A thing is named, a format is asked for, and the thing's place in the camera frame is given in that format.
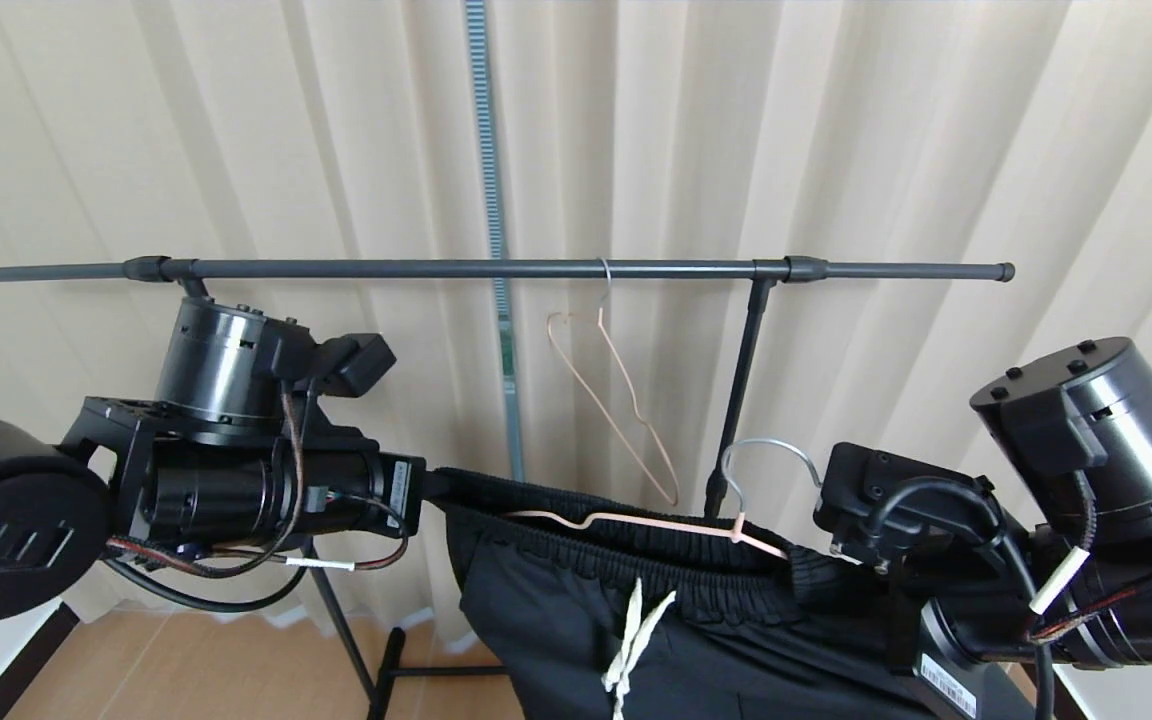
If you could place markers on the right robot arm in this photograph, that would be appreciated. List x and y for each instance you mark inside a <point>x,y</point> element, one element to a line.
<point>1116,440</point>

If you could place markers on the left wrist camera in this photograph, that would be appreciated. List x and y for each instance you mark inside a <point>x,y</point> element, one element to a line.
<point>361,365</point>

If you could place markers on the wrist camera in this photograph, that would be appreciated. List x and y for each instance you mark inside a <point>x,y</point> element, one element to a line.
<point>851,480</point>
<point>361,365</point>

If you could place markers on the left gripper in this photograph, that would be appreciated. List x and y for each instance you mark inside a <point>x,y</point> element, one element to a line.
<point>226,495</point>

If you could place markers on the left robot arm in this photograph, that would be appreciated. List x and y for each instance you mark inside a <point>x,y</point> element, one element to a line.
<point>16,520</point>

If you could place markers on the black clothes rack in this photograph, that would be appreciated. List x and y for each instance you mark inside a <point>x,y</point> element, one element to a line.
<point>436,268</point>

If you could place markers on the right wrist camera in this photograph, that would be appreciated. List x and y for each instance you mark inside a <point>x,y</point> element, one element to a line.
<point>851,480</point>

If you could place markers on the pink clothes hanger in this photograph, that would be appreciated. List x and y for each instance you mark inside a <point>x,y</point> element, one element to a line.
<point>604,290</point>
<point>676,521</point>

